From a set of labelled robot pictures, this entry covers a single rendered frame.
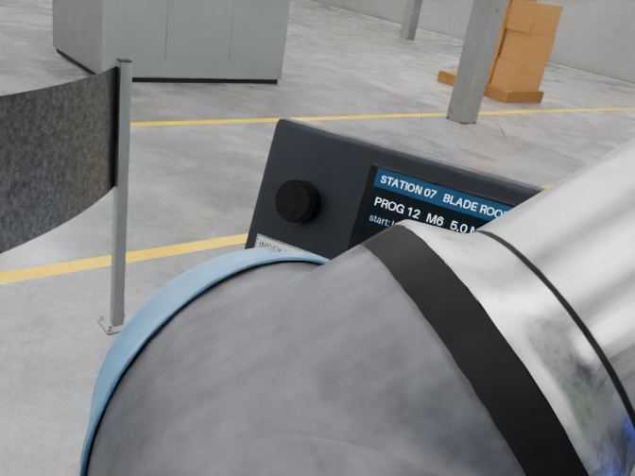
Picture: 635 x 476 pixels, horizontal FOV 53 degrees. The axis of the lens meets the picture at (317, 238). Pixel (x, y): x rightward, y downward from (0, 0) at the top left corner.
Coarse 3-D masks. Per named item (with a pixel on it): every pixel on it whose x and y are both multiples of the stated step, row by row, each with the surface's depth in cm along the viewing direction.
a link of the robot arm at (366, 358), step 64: (576, 192) 19; (256, 256) 22; (320, 256) 23; (384, 256) 18; (448, 256) 17; (512, 256) 18; (576, 256) 17; (192, 320) 19; (256, 320) 18; (320, 320) 17; (384, 320) 16; (448, 320) 15; (512, 320) 15; (576, 320) 16; (128, 384) 18; (192, 384) 17; (256, 384) 16; (320, 384) 15; (384, 384) 15; (448, 384) 15; (512, 384) 15; (576, 384) 15; (128, 448) 16; (192, 448) 15; (256, 448) 14; (320, 448) 14; (384, 448) 14; (448, 448) 14; (512, 448) 14; (576, 448) 15
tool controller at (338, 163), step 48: (288, 144) 42; (336, 144) 41; (384, 144) 40; (288, 192) 41; (336, 192) 41; (384, 192) 40; (432, 192) 38; (480, 192) 37; (528, 192) 36; (288, 240) 42; (336, 240) 41
